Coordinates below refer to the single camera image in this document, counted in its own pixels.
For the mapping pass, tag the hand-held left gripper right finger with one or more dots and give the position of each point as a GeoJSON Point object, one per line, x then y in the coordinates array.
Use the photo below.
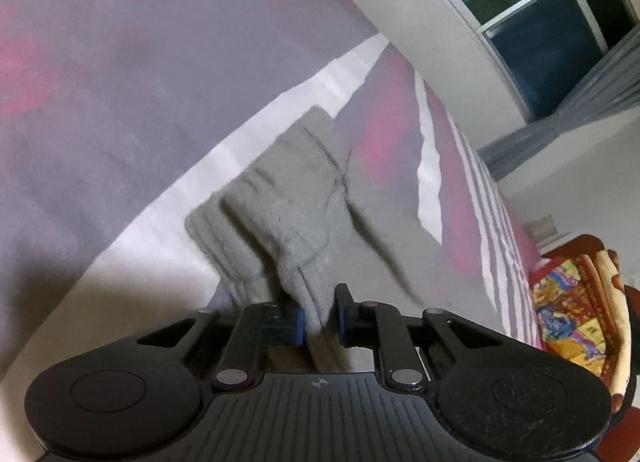
{"type": "Point", "coordinates": [343, 326]}

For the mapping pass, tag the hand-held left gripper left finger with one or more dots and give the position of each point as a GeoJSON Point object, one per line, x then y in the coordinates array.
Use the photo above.
{"type": "Point", "coordinates": [299, 325]}

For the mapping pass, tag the grey pants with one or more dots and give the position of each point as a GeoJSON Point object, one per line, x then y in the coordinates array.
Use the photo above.
{"type": "Point", "coordinates": [295, 202]}

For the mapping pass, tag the colourful printed blanket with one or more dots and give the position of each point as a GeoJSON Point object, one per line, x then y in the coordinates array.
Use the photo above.
{"type": "Point", "coordinates": [565, 312]}

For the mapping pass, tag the red white headboard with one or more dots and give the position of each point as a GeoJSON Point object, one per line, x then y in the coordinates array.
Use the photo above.
{"type": "Point", "coordinates": [575, 244]}

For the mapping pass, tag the cream printed blanket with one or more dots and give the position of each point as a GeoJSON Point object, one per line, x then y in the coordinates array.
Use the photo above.
{"type": "Point", "coordinates": [616, 322]}

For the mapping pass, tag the striped pink purple bed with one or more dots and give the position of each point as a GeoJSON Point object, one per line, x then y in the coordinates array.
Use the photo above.
{"type": "Point", "coordinates": [100, 92]}

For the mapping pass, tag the grey blue curtain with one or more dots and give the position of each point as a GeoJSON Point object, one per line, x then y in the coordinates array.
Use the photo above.
{"type": "Point", "coordinates": [585, 102]}

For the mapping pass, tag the white framed window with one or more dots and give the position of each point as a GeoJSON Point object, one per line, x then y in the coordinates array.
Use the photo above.
{"type": "Point", "coordinates": [540, 17]}

